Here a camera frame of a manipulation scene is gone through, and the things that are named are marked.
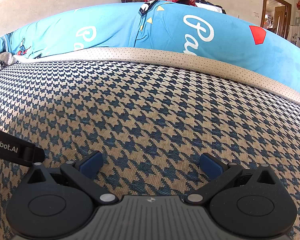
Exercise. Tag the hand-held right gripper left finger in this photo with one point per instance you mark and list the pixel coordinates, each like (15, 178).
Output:
(91, 163)

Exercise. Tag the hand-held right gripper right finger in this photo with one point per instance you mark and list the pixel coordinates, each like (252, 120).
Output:
(211, 164)

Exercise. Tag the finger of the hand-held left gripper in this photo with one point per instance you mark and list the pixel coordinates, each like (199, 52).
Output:
(35, 155)

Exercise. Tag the houndstooth sofa seat mat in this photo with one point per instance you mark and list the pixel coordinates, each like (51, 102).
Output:
(140, 105)

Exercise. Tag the white printed hanging cloth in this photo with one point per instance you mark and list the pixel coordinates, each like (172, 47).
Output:
(294, 32)

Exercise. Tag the white tablecloth table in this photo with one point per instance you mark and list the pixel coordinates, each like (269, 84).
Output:
(205, 5)

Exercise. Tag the black white striped cloth tag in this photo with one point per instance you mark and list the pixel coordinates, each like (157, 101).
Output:
(146, 6)

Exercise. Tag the wooden door frame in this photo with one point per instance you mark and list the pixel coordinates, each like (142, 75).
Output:
(265, 10)

